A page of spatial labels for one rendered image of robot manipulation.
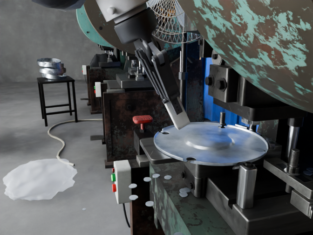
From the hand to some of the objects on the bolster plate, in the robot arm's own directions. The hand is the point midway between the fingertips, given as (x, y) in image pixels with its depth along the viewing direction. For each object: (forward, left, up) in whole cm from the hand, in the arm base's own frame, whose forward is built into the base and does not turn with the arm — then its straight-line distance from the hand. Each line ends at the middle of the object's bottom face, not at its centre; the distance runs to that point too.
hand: (176, 111), depth 55 cm
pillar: (+30, +11, -16) cm, 36 cm away
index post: (+14, -4, -19) cm, 24 cm away
